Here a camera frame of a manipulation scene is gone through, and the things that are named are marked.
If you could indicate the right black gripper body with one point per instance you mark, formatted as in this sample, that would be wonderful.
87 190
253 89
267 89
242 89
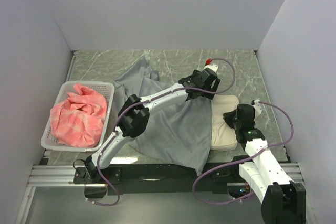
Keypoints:
230 119

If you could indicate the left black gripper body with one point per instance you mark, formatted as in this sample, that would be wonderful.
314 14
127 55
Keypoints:
214 87

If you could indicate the beige pillow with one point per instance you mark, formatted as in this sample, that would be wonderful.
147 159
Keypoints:
223 137

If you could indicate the grey pillowcase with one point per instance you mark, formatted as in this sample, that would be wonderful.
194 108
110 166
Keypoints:
180 134

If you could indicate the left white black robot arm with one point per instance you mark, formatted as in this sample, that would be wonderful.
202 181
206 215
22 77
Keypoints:
133 118

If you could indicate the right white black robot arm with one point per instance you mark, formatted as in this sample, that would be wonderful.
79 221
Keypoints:
282 199

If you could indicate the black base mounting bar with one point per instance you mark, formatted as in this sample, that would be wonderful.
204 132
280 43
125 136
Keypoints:
169 178

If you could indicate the white plastic basket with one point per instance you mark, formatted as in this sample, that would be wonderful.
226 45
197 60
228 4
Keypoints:
48 141

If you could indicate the pink crumpled cloth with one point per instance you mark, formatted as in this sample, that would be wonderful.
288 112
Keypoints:
78 121

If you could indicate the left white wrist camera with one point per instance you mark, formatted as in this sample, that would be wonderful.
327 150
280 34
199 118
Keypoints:
210 65

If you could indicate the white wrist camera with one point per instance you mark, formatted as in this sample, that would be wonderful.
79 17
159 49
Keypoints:
210 65
257 107

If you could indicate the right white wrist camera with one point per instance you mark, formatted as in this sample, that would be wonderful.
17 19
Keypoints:
257 107

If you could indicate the aluminium frame rail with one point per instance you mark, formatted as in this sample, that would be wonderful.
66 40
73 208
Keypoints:
63 175

